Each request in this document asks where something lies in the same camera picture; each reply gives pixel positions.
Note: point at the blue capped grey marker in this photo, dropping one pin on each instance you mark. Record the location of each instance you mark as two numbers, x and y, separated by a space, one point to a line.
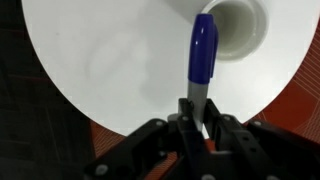
201 50

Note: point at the white paper cup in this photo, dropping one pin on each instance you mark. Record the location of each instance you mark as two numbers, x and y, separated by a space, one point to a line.
233 30

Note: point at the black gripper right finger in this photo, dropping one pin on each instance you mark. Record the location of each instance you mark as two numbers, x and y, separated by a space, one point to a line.
240 140

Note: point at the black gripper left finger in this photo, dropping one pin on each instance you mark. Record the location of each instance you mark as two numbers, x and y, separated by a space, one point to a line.
180 140

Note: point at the orange patterned sofa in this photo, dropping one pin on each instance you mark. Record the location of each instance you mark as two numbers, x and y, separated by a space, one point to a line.
300 106

